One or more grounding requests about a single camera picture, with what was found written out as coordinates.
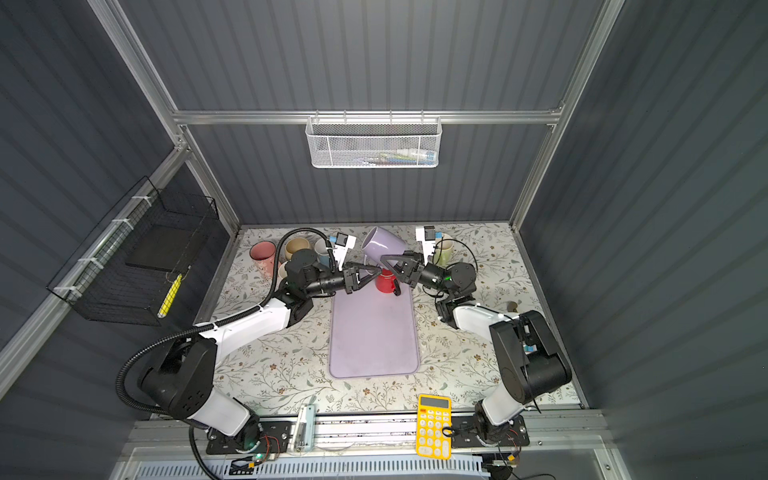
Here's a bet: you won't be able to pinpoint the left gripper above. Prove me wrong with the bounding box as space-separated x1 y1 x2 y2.
303 261 381 301

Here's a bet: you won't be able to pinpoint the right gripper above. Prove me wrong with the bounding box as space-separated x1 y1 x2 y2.
383 254 453 300

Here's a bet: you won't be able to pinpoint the red mug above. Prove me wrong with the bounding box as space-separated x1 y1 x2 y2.
375 269 401 296

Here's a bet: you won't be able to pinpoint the lavender mug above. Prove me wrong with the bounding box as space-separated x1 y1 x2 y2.
362 226 407 266

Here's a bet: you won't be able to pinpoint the green mug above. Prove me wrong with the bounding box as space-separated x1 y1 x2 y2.
432 234 455 268

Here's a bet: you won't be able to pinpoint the blue mug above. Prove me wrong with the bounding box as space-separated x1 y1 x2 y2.
314 238 333 267

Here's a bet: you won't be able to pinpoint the beige speckled mug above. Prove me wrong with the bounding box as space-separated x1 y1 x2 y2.
283 237 313 261

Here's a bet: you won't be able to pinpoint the pink ghost mug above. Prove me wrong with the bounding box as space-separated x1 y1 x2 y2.
249 241 277 280

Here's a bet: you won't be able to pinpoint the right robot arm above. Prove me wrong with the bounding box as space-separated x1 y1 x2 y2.
380 251 573 445

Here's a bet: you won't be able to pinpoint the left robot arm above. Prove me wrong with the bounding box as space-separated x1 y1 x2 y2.
115 233 382 454

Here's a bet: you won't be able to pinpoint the lavender tray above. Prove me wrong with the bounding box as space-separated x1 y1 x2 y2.
329 285 420 379

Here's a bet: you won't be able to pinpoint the items in white basket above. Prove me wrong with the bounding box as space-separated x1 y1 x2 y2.
356 148 438 167

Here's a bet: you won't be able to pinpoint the yellow calculator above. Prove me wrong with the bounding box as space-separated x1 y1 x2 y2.
415 395 452 460

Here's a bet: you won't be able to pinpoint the yellow marker in basket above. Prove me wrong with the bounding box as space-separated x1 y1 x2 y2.
157 274 184 319

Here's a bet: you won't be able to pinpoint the black pad in basket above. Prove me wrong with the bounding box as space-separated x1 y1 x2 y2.
125 225 205 273

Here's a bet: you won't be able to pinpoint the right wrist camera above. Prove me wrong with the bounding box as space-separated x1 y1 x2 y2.
415 225 442 260

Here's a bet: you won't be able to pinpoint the white wire basket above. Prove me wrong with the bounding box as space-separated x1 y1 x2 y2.
305 119 443 169

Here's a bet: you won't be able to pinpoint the black wire basket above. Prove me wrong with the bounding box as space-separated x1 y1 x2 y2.
47 182 223 327

